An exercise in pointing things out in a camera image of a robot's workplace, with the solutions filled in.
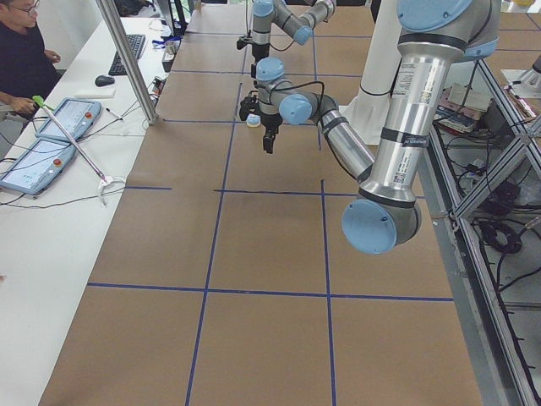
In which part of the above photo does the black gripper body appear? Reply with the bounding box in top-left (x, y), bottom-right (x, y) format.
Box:
top-left (260, 113), bottom-right (282, 154)
top-left (250, 41), bottom-right (270, 79)

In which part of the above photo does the white and blue bell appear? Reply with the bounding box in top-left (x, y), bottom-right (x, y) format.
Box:
top-left (246, 113), bottom-right (261, 128)

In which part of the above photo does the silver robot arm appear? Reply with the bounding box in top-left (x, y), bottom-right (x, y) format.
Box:
top-left (252, 1), bottom-right (500, 254)
top-left (243, 0), bottom-right (336, 79)

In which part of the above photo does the black computer keyboard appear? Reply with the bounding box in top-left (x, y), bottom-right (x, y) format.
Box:
top-left (107, 33), bottom-right (146, 76)

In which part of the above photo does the black computer mouse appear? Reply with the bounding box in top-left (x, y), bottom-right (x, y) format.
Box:
top-left (95, 75), bottom-right (115, 87)

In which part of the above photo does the brown paper table cover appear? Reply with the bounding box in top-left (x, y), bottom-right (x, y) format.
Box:
top-left (40, 4), bottom-right (482, 405)

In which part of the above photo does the stack of books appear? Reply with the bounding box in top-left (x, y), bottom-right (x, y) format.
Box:
top-left (434, 83), bottom-right (492, 134)

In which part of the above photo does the upper teach pendant tablet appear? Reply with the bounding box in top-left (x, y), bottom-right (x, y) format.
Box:
top-left (36, 97), bottom-right (102, 142)

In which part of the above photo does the teach pendant tablet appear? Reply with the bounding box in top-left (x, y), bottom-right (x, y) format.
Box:
top-left (1, 138), bottom-right (76, 196)
top-left (36, 97), bottom-right (102, 142)

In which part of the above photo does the seated person in black shirt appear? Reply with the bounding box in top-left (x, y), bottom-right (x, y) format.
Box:
top-left (1, 1), bottom-right (61, 119)

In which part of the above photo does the lower teach pendant tablet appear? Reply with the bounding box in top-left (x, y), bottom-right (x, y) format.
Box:
top-left (1, 138), bottom-right (76, 196)

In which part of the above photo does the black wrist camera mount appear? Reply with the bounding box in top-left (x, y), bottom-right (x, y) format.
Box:
top-left (238, 95), bottom-right (260, 122)

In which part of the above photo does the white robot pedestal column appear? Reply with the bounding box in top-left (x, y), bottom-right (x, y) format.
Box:
top-left (339, 0), bottom-right (402, 145)

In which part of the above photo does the aluminium frame post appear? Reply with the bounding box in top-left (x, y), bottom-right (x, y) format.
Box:
top-left (96, 0), bottom-right (158, 125)

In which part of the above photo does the grabber stick with green handle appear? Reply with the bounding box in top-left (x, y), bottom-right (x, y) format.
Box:
top-left (32, 96), bottom-right (126, 207)

